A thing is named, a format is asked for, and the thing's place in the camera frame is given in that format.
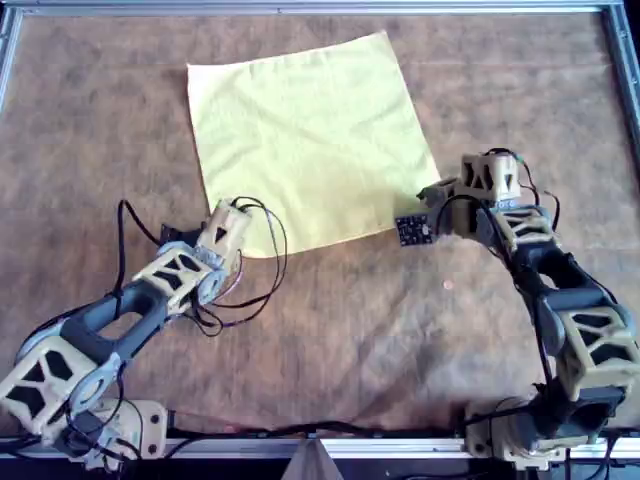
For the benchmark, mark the aluminium profile frame rail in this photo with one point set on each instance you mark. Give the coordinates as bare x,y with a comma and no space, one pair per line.
6,55
390,447
622,50
320,8

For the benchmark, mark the fabric table cover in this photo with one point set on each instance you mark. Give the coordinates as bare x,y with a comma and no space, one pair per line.
350,325

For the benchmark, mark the right wrist camera circuit board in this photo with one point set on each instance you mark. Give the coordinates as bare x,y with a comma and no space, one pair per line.
412,230

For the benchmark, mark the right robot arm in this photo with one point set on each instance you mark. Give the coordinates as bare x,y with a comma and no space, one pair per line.
575,280

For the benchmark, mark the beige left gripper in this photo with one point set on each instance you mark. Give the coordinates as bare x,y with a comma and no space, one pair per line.
227,225

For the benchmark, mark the beige arm base mount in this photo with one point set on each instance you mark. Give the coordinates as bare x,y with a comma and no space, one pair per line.
150,430
495,440

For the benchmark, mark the yellow cloth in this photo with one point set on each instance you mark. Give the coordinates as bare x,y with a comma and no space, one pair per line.
300,150

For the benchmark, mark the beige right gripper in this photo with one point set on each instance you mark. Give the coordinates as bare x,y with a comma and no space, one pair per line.
487,175

